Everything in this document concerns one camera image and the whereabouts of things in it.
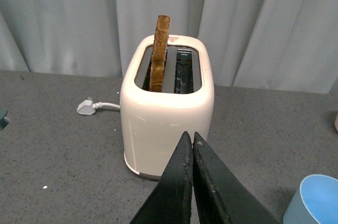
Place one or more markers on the cream white toaster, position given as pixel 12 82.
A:
pixel 153 122

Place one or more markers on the light blue plastic cup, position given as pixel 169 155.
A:
pixel 315 201

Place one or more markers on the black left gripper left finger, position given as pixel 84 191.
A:
pixel 170 201

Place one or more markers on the white power plug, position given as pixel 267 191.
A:
pixel 87 107

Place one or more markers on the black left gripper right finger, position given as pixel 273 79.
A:
pixel 220 197

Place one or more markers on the toasted bread slice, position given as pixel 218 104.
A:
pixel 158 58

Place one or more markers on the green dish rack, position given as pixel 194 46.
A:
pixel 4 121

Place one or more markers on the pink plastic bowl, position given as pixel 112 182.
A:
pixel 336 123

